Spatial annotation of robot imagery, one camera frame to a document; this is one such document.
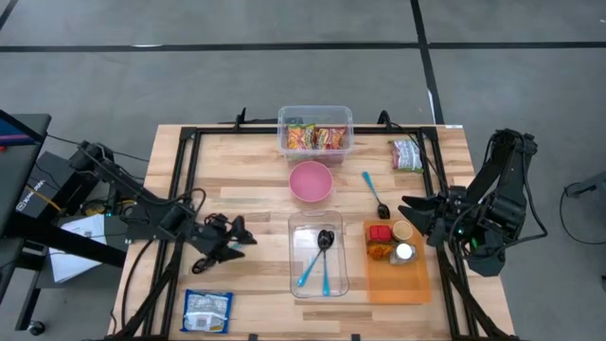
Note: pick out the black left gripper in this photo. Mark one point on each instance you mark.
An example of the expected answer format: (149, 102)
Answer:
(210, 237)

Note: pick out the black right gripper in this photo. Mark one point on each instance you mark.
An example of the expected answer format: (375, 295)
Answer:
(454, 218)

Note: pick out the white-lidded spice bottle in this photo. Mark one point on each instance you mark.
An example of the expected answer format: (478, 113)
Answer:
(404, 251)

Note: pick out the red box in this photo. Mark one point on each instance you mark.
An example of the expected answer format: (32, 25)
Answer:
(380, 233)

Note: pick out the orange spice jar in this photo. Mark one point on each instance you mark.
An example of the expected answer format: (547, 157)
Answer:
(379, 250)

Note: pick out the orange noodle snack packet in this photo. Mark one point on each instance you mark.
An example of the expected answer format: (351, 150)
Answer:
(297, 138)

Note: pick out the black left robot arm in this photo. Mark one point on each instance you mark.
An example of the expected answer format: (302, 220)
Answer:
(118, 178)

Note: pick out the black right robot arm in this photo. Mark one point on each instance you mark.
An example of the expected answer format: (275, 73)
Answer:
(509, 156)

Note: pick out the green white snack packet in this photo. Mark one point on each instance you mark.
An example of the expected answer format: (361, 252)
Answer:
(406, 155)

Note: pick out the blue white seaweed packet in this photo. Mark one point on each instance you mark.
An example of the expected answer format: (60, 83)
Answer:
(207, 311)

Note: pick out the orange plastic tray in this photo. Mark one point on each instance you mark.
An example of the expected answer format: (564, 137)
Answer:
(397, 284)

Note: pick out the pink bowl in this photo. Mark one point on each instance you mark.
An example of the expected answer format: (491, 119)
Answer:
(311, 181)

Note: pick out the deep clear plastic bin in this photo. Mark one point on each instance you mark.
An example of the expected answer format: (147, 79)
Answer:
(315, 116)

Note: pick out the white paper sheet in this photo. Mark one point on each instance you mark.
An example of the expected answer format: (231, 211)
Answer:
(76, 256)

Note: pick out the black box with white logo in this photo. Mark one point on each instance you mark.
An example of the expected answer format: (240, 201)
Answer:
(42, 189)

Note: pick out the black caster wheel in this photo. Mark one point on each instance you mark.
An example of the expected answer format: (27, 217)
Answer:
(36, 328)

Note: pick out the black side desk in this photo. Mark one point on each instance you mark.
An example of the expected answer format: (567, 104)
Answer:
(19, 180)

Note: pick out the black aluminium extrusion frame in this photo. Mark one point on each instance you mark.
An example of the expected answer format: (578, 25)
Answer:
(428, 132)

